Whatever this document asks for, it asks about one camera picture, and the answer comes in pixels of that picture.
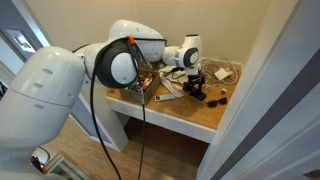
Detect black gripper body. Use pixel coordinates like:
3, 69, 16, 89
182, 73, 206, 88

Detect grey printed box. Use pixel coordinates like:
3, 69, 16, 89
159, 76, 186, 99

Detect brown cardboard box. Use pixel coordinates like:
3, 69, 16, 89
119, 68, 162, 106

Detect yellow pencil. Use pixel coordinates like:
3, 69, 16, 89
185, 94, 193, 113

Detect black sunglasses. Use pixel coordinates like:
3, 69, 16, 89
205, 97, 229, 109

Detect white flat remote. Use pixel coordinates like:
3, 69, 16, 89
153, 93, 177, 103

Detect white power adapter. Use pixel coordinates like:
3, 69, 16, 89
213, 67, 234, 82

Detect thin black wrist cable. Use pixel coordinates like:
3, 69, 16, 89
162, 66, 186, 82

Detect tangled white cables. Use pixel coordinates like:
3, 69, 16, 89
199, 56, 240, 90

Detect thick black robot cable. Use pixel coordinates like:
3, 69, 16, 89
126, 37, 168, 180
89, 36, 134, 180

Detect aluminium frame profile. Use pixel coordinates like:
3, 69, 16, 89
42, 151, 92, 180

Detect framed wall picture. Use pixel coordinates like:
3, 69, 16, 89
5, 28, 37, 55

